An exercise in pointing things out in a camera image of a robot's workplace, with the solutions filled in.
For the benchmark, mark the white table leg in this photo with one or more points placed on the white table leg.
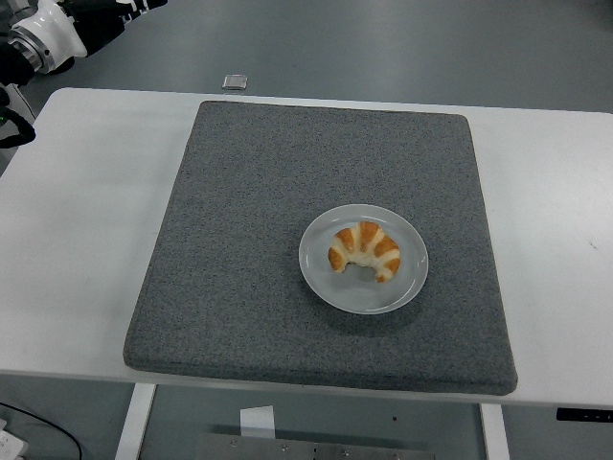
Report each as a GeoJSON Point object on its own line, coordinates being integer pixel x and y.
{"type": "Point", "coordinates": [494, 431]}
{"type": "Point", "coordinates": [136, 421]}

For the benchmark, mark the golden croissant bread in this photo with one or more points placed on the golden croissant bread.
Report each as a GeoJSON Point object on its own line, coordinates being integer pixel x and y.
{"type": "Point", "coordinates": [364, 239]}

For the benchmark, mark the small metal floor socket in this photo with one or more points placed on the small metal floor socket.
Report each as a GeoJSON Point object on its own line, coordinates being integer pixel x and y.
{"type": "Point", "coordinates": [234, 82]}

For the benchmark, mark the white power strip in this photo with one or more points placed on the white power strip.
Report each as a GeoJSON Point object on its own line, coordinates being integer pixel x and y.
{"type": "Point", "coordinates": [9, 445]}

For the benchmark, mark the round pale grey plate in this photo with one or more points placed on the round pale grey plate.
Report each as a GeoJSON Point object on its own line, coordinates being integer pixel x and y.
{"type": "Point", "coordinates": [364, 297]}

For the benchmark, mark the black table control panel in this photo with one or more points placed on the black table control panel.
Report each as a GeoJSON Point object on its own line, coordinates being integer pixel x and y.
{"type": "Point", "coordinates": [584, 414]}

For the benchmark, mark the grey speckled square mat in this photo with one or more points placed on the grey speckled square mat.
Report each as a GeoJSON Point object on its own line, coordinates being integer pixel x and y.
{"type": "Point", "coordinates": [263, 191]}

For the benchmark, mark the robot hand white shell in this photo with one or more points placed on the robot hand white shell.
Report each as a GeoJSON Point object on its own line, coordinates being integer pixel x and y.
{"type": "Point", "coordinates": [57, 33]}

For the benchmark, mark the grey metal plate with screws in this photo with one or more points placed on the grey metal plate with screws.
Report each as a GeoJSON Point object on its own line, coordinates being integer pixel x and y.
{"type": "Point", "coordinates": [316, 450]}

